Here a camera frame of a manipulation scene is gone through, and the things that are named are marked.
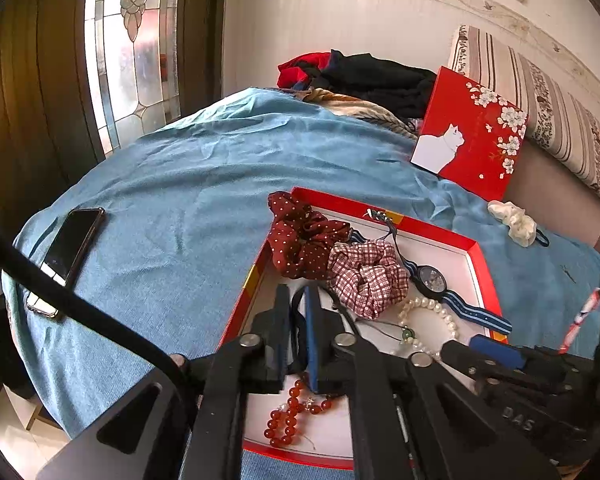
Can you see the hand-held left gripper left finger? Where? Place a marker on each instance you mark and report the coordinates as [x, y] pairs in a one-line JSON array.
[[282, 320]]

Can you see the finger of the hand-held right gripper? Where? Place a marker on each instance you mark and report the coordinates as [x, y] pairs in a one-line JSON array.
[[520, 410], [500, 352]]

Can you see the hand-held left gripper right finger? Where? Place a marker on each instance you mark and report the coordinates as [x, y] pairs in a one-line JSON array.
[[310, 340]]

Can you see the red polka dot scrunchie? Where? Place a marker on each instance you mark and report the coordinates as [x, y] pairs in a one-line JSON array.
[[300, 245]]

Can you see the red checked scrunchie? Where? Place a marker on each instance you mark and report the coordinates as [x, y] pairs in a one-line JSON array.
[[365, 275]]

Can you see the red gift box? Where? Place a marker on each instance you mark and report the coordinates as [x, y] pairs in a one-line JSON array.
[[325, 435]]

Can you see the watch with striped blue band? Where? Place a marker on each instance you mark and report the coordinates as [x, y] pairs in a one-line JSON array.
[[432, 280]]

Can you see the thin metal hairpin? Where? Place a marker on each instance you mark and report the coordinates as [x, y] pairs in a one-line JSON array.
[[570, 274]]

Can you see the cream scrunchie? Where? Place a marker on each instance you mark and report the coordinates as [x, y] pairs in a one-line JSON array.
[[510, 220]]

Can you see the pink cushion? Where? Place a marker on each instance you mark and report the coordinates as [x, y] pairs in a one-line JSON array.
[[555, 185]]

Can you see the blue ribbed blanket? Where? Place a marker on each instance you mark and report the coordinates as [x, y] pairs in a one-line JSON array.
[[180, 185]]

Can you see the striped floral pillow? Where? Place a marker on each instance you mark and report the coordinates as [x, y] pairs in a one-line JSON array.
[[555, 100]]

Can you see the black smartphone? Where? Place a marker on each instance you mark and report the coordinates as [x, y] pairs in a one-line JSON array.
[[70, 245]]

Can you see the red box lid white cat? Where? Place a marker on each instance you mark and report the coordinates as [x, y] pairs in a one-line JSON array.
[[470, 125]]

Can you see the red cloth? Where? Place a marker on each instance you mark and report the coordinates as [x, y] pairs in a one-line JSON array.
[[292, 75]]

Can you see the black clothes pile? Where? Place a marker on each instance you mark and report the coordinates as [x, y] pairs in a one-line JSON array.
[[380, 80]]

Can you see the stained glass window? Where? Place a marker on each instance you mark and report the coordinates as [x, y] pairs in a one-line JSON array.
[[130, 50]]

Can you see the dark wooden window frame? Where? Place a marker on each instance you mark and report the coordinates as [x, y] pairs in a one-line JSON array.
[[35, 60]]

